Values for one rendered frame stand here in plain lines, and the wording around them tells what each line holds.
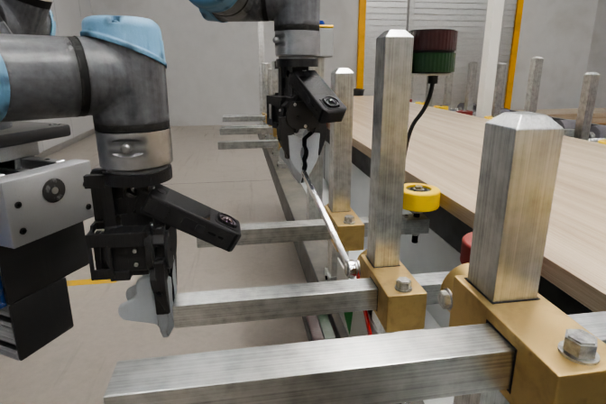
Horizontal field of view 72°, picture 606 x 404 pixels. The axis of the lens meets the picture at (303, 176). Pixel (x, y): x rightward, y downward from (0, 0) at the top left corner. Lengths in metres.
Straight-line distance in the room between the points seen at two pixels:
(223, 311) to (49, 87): 0.30
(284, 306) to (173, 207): 0.18
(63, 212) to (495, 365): 0.58
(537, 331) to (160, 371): 0.23
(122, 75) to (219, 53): 7.73
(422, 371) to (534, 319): 0.09
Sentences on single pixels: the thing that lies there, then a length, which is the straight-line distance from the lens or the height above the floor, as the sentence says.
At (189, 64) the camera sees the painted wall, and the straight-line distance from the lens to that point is 8.20.
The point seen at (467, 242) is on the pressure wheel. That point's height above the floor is 0.91.
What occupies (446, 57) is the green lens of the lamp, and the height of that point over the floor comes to 1.14.
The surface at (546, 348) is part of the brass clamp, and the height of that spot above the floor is 0.97.
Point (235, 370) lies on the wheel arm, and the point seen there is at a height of 0.96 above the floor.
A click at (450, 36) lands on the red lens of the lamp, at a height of 1.17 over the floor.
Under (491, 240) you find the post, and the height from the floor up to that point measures 1.01.
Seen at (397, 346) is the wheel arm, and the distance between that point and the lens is 0.29.
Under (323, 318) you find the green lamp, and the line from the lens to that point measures 0.78.
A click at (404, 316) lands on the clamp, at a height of 0.84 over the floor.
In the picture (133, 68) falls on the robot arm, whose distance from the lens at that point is 0.44.
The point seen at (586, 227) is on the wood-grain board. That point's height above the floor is 0.90.
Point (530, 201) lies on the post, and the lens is 0.32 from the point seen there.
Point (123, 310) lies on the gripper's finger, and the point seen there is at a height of 0.86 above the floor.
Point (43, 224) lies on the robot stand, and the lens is 0.68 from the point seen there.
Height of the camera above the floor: 1.14
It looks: 15 degrees down
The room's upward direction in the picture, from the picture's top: straight up
